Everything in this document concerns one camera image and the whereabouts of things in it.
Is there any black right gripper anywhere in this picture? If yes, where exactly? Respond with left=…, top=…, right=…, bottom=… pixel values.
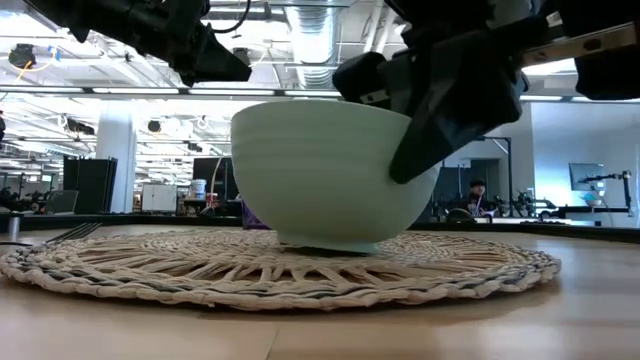
left=332, top=0, right=640, bottom=185

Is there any black metal frame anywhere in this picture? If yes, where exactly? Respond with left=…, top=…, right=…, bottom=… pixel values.
left=474, top=135, right=514, bottom=217

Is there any round woven straw placemat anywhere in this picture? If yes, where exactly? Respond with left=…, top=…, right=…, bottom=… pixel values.
left=0, top=228, right=562, bottom=312

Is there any black ceiling projector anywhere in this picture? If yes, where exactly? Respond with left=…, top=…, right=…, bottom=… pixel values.
left=64, top=117, right=96, bottom=136

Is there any black cabinet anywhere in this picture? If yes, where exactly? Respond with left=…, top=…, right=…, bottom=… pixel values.
left=62, top=155, right=119, bottom=215

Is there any black screen panel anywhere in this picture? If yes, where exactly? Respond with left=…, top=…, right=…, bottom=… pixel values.
left=192, top=157, right=240, bottom=202

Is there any black stand with boom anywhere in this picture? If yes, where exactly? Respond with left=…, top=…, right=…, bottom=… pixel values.
left=577, top=169, right=634, bottom=217

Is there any white column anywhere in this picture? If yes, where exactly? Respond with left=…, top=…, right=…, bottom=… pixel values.
left=95, top=112, right=137, bottom=214

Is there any black table edge rail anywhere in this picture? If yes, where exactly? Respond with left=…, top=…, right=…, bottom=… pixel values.
left=0, top=212, right=640, bottom=245

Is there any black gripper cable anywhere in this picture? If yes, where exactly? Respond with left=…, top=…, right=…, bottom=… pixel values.
left=212, top=0, right=252, bottom=35

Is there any black fork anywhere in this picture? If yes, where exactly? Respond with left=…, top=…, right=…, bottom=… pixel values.
left=43, top=222, right=104, bottom=245

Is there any wall monitor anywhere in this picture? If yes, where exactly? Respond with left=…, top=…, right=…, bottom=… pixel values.
left=568, top=162, right=607, bottom=192

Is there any person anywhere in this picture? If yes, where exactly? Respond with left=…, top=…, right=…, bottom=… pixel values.
left=452, top=178, right=496, bottom=219

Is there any purple object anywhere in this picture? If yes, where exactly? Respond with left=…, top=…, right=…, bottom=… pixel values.
left=241, top=198, right=272, bottom=232

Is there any black ceiling camera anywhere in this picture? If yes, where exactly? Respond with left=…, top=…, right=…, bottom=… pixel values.
left=8, top=43, right=37, bottom=70

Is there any light green ribbed bowl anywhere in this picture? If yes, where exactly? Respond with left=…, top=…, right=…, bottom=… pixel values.
left=230, top=99, right=442, bottom=255

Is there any silver ventilation duct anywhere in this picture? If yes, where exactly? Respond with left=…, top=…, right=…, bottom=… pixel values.
left=284, top=4, right=342, bottom=91

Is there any black round chair back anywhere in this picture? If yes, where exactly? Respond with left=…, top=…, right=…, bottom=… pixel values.
left=446, top=207, right=477, bottom=224

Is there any white cabinet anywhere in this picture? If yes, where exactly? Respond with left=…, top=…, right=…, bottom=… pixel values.
left=141, top=183, right=178, bottom=214

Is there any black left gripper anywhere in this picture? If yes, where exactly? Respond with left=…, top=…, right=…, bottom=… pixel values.
left=99, top=0, right=253, bottom=87

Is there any grey box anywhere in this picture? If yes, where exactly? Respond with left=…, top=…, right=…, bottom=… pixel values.
left=44, top=189, right=80, bottom=215

